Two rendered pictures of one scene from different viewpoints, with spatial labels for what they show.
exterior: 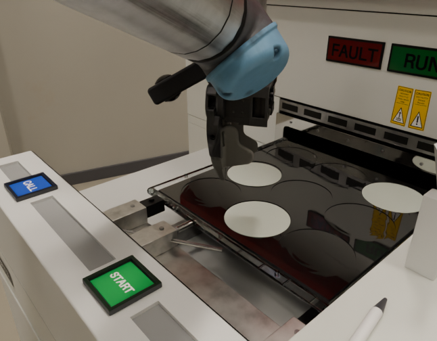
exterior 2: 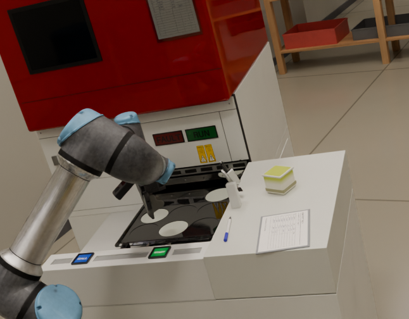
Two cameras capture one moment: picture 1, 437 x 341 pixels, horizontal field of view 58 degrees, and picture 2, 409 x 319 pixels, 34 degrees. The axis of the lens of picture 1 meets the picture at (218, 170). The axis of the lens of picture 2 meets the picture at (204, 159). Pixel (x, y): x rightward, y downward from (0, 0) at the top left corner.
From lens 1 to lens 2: 1.68 m
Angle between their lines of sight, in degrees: 25
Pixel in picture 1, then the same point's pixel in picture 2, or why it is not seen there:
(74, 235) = (125, 257)
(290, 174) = (170, 207)
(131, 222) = not seen: hidden behind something
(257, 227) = (176, 230)
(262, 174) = (159, 214)
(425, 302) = (240, 212)
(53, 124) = not seen: outside the picture
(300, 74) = not seen: hidden behind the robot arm
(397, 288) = (232, 214)
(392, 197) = (218, 195)
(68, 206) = (109, 254)
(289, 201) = (180, 217)
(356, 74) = (175, 147)
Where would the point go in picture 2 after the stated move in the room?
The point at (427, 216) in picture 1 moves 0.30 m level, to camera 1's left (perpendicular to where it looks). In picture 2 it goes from (229, 190) to (147, 233)
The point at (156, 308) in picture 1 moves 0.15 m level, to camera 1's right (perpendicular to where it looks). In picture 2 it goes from (175, 251) to (216, 228)
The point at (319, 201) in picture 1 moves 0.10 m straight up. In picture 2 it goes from (192, 211) to (184, 185)
